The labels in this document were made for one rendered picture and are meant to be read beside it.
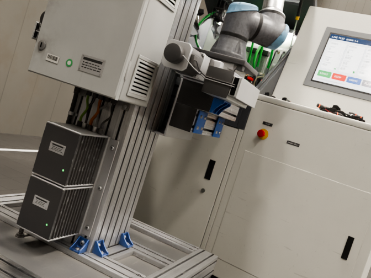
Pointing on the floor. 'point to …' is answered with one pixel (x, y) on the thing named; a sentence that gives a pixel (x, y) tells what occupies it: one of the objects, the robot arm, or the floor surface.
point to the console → (299, 178)
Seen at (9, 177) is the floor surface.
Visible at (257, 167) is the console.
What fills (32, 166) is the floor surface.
